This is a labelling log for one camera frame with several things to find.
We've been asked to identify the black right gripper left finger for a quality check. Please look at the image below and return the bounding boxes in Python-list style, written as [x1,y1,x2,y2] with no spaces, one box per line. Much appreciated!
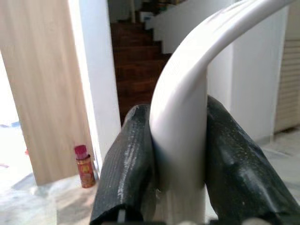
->
[90,104,158,225]

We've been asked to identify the red spray can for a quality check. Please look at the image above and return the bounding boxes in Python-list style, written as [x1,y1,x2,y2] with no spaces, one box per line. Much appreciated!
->
[74,144,96,188]

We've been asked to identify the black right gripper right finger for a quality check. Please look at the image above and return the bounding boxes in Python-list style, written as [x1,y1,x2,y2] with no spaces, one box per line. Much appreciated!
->
[205,95,300,225]

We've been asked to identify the light wooden door panel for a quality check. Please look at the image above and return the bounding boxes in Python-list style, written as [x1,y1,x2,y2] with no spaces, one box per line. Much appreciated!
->
[0,0,94,186]

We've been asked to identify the beige louvred door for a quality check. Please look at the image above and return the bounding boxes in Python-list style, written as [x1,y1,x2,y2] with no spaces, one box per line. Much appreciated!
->
[273,38,300,135]

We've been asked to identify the dark wooden staircase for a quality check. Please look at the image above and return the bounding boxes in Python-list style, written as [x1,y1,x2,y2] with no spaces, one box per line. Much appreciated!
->
[110,0,173,125]

